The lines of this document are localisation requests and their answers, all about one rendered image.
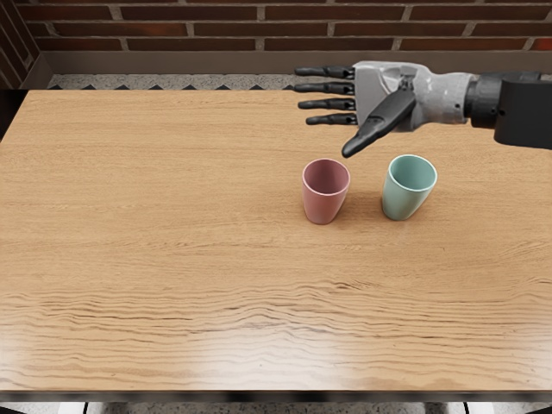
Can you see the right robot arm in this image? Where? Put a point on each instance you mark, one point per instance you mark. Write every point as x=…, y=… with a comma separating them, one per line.
x=513, y=105

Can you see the pink cup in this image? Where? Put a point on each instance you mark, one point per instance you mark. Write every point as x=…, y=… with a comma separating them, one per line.
x=324, y=194

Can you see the mint green cup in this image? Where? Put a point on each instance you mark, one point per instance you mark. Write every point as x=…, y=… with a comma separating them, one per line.
x=405, y=192

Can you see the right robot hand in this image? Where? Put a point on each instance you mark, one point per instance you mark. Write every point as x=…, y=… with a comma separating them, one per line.
x=435, y=97

